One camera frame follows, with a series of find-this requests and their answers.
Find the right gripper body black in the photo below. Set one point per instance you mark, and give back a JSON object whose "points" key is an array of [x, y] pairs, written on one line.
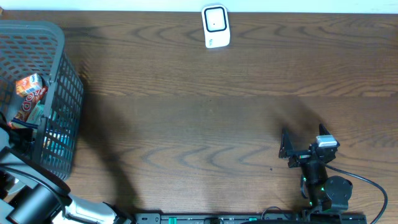
{"points": [[300, 157]]}

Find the red-brown chocolate bar wrapper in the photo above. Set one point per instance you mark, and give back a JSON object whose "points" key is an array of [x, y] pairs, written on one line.
{"points": [[19, 121]]}

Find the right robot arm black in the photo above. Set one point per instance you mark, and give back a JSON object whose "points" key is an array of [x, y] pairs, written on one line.
{"points": [[327, 194]]}

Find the small orange snack pack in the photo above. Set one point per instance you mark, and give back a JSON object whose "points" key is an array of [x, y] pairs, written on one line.
{"points": [[29, 84]]}

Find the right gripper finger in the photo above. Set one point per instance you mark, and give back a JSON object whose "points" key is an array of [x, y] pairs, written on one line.
{"points": [[286, 148], [323, 130]]}

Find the white barcode scanner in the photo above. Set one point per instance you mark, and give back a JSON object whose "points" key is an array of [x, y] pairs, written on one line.
{"points": [[216, 26]]}

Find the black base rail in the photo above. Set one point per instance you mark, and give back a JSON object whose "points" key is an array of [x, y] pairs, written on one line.
{"points": [[269, 217]]}

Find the grey plastic mesh basket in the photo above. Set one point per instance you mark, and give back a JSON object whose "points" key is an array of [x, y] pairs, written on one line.
{"points": [[29, 48]]}

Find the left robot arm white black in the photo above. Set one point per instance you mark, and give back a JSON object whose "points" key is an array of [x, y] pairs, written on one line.
{"points": [[31, 194]]}

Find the light teal wet wipes pack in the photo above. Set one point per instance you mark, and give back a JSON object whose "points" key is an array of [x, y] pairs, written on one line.
{"points": [[36, 114]]}

